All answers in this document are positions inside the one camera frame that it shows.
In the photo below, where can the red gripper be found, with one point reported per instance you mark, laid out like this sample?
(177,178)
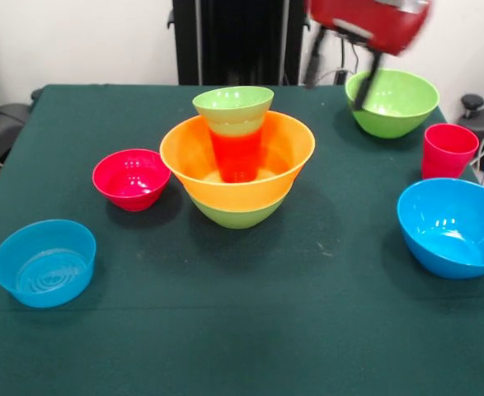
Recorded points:
(373,20)

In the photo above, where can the small green plastic bowl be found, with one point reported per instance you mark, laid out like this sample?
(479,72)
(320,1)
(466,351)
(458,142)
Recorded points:
(233,117)

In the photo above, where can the orange plastic cup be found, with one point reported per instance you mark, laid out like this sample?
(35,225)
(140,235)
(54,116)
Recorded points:
(237,156)

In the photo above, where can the large orange plastic bowl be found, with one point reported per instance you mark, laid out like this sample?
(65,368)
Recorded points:
(184,144)

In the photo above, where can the large green plastic bowl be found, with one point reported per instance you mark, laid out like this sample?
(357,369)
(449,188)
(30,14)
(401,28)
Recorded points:
(237,218)
(398,121)

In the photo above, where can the large blue plastic bowl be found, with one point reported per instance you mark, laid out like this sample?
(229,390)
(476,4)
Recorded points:
(431,255)

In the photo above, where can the small pink plastic bowl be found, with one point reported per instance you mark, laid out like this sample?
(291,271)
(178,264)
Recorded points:
(130,198)

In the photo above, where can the small blue plastic bowl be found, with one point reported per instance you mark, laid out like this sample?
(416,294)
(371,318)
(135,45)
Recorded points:
(43,293)

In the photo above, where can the black plug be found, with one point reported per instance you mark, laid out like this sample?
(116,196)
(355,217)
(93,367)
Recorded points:
(341,76)

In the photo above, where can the black round knob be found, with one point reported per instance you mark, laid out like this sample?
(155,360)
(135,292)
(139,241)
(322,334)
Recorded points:
(471,101)

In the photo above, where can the red plastic cup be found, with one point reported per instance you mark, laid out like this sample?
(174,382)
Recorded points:
(447,163)

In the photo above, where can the dark green table cloth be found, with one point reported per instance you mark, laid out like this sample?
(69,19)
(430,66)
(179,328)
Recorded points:
(307,330)

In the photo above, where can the black chair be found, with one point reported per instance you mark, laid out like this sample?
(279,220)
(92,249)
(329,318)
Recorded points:
(2,123)

